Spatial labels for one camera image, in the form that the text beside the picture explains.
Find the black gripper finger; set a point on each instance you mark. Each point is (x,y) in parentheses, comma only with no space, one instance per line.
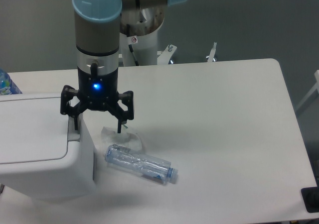
(67,94)
(121,106)

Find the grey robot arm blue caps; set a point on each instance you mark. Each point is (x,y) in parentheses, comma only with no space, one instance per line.
(97,33)

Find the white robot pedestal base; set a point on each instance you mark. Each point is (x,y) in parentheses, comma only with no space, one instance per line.
(139,38)

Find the crumpled white paper wrapper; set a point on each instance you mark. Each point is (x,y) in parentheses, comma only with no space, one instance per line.
(128,138)

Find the crushed clear plastic bottle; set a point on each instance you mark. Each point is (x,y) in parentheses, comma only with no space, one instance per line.
(146,166)

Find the white push-button trash can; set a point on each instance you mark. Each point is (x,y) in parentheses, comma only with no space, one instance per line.
(42,154)

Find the white frame at right edge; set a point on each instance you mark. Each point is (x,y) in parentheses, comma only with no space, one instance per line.
(309,97)

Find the blue labelled water bottle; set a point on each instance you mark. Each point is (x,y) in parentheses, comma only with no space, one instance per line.
(7,86)

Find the black device at table edge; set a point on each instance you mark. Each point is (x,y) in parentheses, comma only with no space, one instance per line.
(310,197)

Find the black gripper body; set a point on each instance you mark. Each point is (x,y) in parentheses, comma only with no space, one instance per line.
(98,93)

